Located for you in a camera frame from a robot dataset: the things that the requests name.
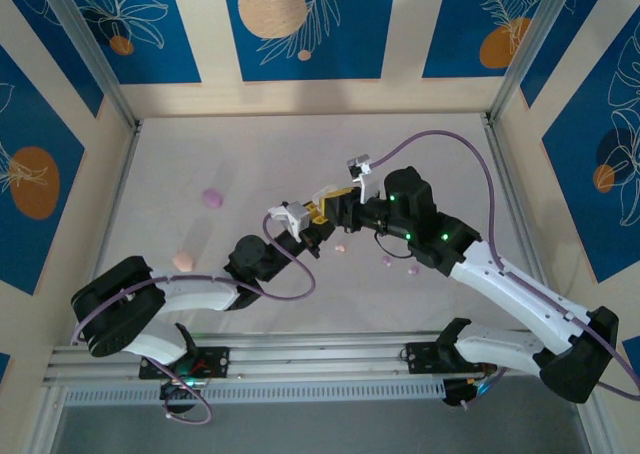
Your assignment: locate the black controller box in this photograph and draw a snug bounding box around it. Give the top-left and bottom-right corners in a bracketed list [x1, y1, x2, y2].
[159, 378, 204, 415]
[442, 376, 494, 409]

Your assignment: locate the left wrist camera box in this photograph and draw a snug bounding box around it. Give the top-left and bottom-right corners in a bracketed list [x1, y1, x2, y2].
[267, 200, 307, 243]

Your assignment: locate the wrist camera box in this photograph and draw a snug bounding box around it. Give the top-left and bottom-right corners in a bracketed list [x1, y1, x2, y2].
[267, 200, 307, 243]
[346, 152, 381, 203]

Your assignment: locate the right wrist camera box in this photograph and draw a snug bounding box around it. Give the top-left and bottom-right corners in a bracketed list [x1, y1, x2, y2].
[346, 152, 381, 203]

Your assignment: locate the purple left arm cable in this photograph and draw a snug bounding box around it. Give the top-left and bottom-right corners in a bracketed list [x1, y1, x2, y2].
[69, 212, 317, 426]

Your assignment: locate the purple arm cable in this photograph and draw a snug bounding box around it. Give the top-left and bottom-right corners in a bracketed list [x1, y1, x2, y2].
[369, 130, 640, 410]
[69, 212, 317, 426]

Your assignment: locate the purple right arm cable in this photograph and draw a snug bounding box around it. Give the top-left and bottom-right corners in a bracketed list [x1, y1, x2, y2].
[369, 130, 640, 410]

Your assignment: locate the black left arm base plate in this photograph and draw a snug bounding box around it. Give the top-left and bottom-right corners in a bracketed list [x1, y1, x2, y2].
[138, 346, 230, 380]

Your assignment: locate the aluminium mounting rail frame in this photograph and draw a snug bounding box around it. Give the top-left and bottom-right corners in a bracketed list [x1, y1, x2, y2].
[42, 329, 594, 386]

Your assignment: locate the grey slotted cable duct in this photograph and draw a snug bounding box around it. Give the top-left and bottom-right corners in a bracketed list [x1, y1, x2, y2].
[63, 379, 446, 407]

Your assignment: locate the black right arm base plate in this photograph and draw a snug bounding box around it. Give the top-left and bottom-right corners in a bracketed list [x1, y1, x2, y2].
[405, 341, 501, 375]

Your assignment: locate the aluminium frame post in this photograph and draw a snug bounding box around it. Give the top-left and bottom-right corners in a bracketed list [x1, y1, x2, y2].
[487, 0, 586, 125]
[37, 0, 142, 131]

